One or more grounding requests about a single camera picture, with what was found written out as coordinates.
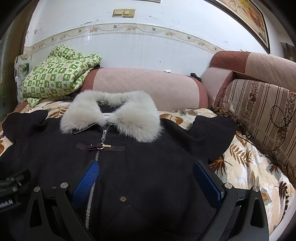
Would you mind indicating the pink and red headboard cushion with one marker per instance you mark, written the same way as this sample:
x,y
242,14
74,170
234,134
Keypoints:
x,y
265,67

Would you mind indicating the small pink quilted cushion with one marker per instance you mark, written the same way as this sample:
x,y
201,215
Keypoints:
x,y
215,82

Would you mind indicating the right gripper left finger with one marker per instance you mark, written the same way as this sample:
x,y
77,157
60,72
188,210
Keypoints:
x,y
51,215

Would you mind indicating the gold wall switch plate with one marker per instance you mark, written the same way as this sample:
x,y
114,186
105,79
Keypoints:
x,y
125,13

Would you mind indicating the striped floral pillow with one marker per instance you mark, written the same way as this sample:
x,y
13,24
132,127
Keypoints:
x,y
266,113

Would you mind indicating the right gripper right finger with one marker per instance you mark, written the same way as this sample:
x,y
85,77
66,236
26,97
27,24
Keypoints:
x,y
251,222

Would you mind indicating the leaf print bed blanket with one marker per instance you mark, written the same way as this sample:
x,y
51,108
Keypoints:
x,y
241,165

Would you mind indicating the framed wall picture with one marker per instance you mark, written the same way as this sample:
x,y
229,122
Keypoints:
x,y
249,15

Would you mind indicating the black coat with fur collar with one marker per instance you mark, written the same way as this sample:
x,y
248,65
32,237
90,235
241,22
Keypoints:
x,y
145,189

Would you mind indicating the green patterned folded quilt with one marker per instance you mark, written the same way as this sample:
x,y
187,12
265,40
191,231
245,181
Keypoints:
x,y
60,74

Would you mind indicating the pink quilted bolster cushion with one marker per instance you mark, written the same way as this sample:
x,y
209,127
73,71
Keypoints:
x,y
169,91

